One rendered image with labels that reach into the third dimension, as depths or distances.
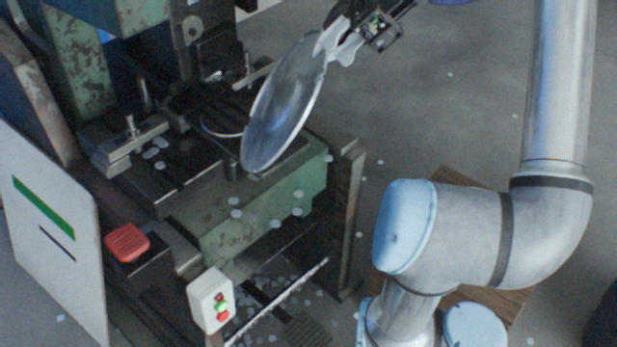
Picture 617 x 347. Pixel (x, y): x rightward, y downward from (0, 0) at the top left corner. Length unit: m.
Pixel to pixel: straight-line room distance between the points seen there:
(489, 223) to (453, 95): 2.00
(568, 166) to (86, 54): 0.99
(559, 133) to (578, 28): 0.14
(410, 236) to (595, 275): 1.53
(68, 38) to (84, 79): 0.11
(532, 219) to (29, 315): 1.61
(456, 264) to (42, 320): 1.50
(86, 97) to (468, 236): 0.96
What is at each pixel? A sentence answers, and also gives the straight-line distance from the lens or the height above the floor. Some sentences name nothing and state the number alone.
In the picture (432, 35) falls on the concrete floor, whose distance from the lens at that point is 3.02.
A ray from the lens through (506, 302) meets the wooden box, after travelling 1.52.
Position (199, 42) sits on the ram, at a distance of 1.10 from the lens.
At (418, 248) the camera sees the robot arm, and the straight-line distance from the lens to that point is 0.65.
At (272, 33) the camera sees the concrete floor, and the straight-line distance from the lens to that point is 2.94.
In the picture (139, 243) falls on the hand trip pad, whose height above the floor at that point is 0.76.
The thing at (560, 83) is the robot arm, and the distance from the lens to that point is 0.75.
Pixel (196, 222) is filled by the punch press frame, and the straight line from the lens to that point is 1.21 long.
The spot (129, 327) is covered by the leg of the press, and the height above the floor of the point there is 0.03.
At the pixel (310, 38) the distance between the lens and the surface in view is 1.10.
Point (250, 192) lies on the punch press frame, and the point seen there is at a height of 0.64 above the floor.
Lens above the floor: 1.57
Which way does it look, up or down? 47 degrees down
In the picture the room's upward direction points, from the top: 2 degrees clockwise
